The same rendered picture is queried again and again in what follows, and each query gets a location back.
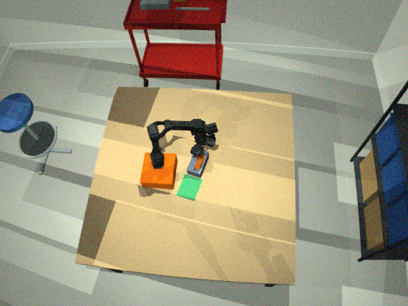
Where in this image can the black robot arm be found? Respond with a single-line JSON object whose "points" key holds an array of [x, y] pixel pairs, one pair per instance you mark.
{"points": [[197, 127]]}

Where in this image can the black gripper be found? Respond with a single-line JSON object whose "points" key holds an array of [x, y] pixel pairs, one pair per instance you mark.
{"points": [[198, 148]]}

